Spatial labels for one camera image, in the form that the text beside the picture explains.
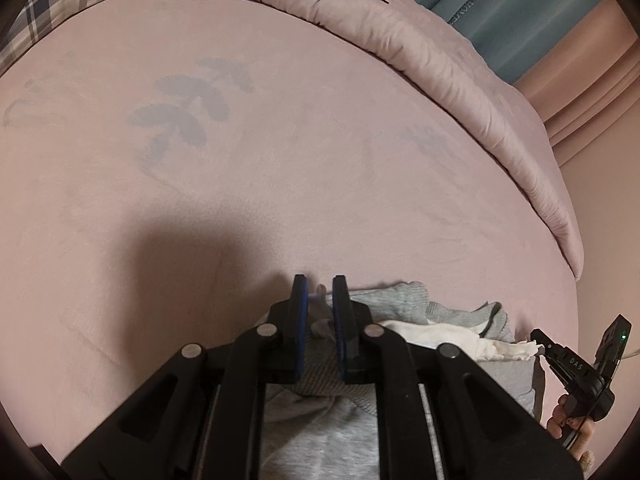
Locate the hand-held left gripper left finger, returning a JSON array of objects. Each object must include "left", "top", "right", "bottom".
[{"left": 60, "top": 274, "right": 309, "bottom": 480}]

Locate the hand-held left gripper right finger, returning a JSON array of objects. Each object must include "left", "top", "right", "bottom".
[{"left": 332, "top": 275, "right": 584, "bottom": 480}]

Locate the teal curtain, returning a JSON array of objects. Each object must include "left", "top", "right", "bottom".
[{"left": 375, "top": 0, "right": 617, "bottom": 86}]

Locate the person's right hand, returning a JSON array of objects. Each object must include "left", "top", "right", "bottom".
[{"left": 546, "top": 394, "right": 597, "bottom": 462}]

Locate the grey sweatshirt with white lining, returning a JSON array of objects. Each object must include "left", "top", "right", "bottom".
[{"left": 260, "top": 281, "right": 547, "bottom": 480}]

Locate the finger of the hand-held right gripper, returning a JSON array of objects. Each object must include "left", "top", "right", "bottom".
[{"left": 530, "top": 328, "right": 587, "bottom": 388}]

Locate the pink quilted comforter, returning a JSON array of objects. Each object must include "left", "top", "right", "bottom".
[{"left": 145, "top": 0, "right": 586, "bottom": 282}]

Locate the pink leaf-print bed sheet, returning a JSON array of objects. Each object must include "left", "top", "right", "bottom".
[{"left": 0, "top": 0, "right": 581, "bottom": 466}]

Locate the plaid pillow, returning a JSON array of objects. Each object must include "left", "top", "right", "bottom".
[{"left": 0, "top": 0, "right": 153, "bottom": 73}]

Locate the pink curtain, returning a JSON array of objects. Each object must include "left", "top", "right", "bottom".
[{"left": 512, "top": 0, "right": 640, "bottom": 167}]

